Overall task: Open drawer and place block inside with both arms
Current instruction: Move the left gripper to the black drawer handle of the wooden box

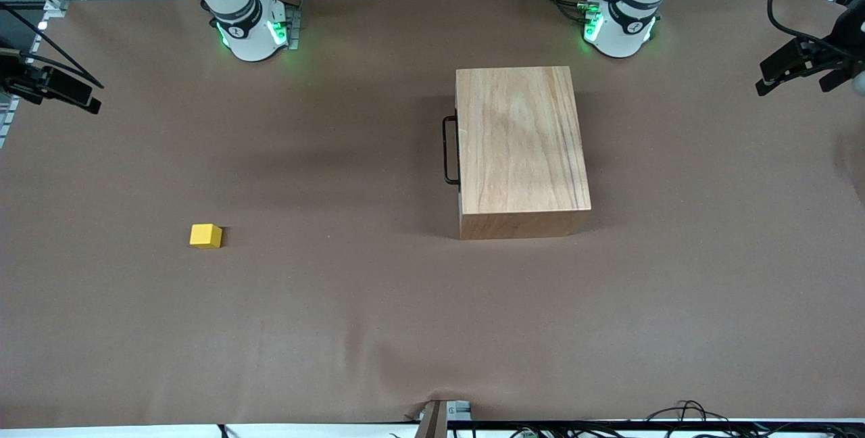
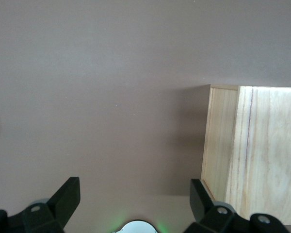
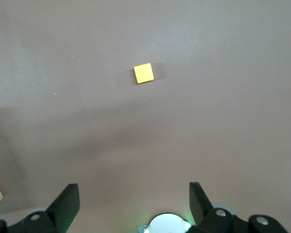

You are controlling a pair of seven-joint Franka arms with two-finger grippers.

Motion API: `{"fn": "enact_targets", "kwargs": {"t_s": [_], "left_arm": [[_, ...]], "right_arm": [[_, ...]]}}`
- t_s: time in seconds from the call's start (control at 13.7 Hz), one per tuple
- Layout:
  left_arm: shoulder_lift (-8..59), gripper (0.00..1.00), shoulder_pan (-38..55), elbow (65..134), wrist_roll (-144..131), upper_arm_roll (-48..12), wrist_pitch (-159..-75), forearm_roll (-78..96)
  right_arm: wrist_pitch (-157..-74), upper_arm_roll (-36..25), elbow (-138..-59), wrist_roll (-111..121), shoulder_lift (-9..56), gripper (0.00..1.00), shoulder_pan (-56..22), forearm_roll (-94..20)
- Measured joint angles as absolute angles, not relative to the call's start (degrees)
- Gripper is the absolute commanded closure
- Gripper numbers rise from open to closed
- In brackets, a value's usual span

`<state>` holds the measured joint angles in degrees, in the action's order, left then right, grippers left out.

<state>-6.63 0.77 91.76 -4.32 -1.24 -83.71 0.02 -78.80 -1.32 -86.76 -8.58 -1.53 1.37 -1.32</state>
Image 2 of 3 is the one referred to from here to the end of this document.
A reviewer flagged brown table cover sheet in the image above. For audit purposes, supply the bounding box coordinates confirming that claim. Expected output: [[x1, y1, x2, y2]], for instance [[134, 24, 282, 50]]
[[0, 0, 291, 233]]

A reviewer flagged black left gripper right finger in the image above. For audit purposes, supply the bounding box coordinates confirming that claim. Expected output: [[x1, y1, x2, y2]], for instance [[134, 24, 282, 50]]
[[184, 179, 290, 233]]

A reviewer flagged light wooden drawer cabinet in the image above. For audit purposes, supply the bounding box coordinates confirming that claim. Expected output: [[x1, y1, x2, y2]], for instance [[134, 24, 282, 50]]
[[200, 84, 291, 226]]

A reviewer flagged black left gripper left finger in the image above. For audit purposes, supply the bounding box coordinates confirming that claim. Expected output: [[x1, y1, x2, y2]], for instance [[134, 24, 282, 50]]
[[0, 177, 81, 233]]

